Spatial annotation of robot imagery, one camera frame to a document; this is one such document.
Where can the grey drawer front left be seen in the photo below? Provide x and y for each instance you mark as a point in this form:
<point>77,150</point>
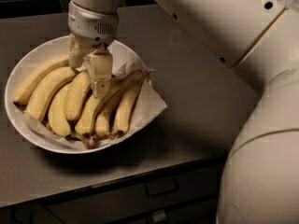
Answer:
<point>41,214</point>

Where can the large white bowl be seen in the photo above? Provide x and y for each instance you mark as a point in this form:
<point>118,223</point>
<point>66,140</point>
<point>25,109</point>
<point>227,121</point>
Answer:
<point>31,56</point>

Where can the grey lower drawer front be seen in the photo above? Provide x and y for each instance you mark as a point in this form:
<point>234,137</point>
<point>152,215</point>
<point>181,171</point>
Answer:
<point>196,211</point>

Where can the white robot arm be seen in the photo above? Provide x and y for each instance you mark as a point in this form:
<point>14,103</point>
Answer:
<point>219,153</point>

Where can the grey drawer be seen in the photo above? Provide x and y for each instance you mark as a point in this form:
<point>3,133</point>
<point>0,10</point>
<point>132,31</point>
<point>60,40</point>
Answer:
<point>196,211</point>
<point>41,214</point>
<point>129,201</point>

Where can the black drawer handle middle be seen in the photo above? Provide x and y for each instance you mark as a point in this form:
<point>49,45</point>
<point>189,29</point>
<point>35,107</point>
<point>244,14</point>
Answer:
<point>160,187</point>

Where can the grey drawer front middle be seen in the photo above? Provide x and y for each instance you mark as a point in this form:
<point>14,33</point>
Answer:
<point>129,201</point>

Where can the white paper liner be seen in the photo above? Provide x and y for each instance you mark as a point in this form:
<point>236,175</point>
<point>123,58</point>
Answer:
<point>121,69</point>

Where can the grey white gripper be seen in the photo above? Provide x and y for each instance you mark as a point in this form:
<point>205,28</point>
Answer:
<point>90,27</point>

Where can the black drawer handle left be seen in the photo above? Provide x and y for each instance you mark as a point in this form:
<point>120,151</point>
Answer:
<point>21,215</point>

